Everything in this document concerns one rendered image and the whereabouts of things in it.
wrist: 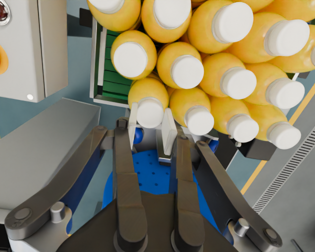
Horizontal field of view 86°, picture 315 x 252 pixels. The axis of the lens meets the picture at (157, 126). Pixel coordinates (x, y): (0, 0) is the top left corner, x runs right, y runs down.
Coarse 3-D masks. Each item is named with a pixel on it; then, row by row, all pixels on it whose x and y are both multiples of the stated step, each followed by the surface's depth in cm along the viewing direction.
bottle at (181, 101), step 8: (168, 88) 36; (184, 88) 29; (192, 88) 29; (168, 96) 33; (176, 96) 29; (184, 96) 27; (192, 96) 27; (200, 96) 27; (168, 104) 34; (176, 104) 28; (184, 104) 27; (192, 104) 26; (200, 104) 26; (208, 104) 27; (176, 112) 28; (184, 112) 27; (176, 120) 29; (184, 120) 26
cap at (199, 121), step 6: (198, 108) 24; (192, 114) 24; (198, 114) 24; (204, 114) 24; (210, 114) 24; (186, 120) 25; (192, 120) 24; (198, 120) 24; (204, 120) 24; (210, 120) 24; (192, 126) 24; (198, 126) 24; (204, 126) 24; (210, 126) 24; (192, 132) 25; (198, 132) 25; (204, 132) 25
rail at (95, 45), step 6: (96, 24) 29; (96, 30) 30; (96, 36) 30; (96, 42) 31; (96, 48) 31; (96, 54) 32; (96, 60) 33; (90, 66) 32; (96, 66) 33; (90, 72) 33; (96, 72) 34; (90, 78) 33; (96, 78) 35; (90, 84) 34; (96, 84) 36; (90, 90) 34; (96, 90) 36; (90, 96) 35
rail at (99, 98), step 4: (96, 96) 36; (100, 96) 37; (104, 96) 37; (108, 96) 38; (96, 100) 35; (100, 100) 35; (104, 100) 35; (108, 100) 35; (112, 100) 36; (116, 100) 36; (120, 100) 37; (124, 100) 38; (112, 104) 36; (116, 104) 36; (120, 104) 36; (124, 104) 36
